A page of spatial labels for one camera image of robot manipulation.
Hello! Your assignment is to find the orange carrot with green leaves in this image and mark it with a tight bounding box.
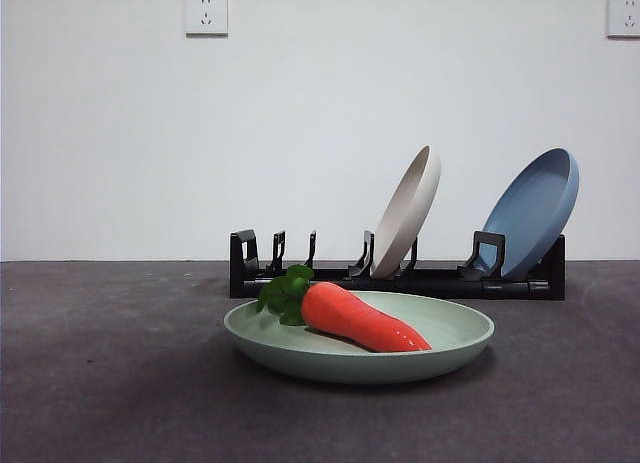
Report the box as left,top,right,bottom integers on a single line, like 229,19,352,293
255,264,434,354

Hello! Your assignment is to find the pale green plate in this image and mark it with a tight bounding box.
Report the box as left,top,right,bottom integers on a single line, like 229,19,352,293
222,290,496,386

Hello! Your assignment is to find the beige plate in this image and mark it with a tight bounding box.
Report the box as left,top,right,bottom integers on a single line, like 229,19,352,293
369,144,442,279

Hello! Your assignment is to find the black plate rack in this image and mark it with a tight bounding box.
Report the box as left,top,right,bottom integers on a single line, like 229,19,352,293
228,229,566,301

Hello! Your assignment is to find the blue plate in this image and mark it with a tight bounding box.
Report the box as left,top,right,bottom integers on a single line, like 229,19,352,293
480,147,581,280

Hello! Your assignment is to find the white wall socket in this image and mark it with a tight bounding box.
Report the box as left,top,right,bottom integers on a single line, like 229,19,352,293
605,0,640,39
184,0,229,37

